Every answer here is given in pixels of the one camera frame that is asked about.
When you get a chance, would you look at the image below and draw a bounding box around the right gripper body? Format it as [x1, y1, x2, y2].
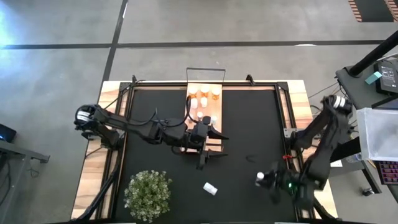
[267, 169, 296, 195]

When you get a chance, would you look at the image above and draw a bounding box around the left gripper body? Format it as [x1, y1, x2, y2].
[172, 116, 213, 153]

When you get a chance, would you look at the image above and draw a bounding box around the white bottle with ribbed cap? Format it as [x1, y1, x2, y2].
[202, 182, 218, 197]

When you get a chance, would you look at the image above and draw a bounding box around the wooden tray board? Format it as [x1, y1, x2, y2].
[180, 67, 226, 155]

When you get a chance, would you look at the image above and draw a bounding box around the green potted plant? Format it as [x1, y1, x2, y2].
[123, 169, 174, 222]

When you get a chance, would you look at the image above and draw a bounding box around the backlit keyboard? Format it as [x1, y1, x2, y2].
[374, 160, 398, 186]

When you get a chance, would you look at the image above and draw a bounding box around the translucent plastic box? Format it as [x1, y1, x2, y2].
[356, 107, 398, 162]

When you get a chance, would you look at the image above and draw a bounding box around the dark grey side desk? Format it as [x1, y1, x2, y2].
[322, 65, 398, 203]

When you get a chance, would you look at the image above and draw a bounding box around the small teal block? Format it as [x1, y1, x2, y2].
[364, 71, 383, 85]

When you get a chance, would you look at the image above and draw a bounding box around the black device with white label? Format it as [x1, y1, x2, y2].
[374, 58, 398, 96]

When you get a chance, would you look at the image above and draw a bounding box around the black pole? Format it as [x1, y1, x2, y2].
[348, 30, 398, 78]

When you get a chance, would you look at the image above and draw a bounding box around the grey metal desk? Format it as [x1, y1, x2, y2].
[0, 139, 51, 224]

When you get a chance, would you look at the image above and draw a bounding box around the dark screen with blue glow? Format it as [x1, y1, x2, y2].
[0, 123, 17, 143]

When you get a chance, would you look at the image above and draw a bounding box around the black floor mat striped edge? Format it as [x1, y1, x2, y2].
[348, 0, 398, 23]

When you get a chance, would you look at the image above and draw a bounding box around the black metal table frame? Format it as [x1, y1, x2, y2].
[70, 74, 340, 224]

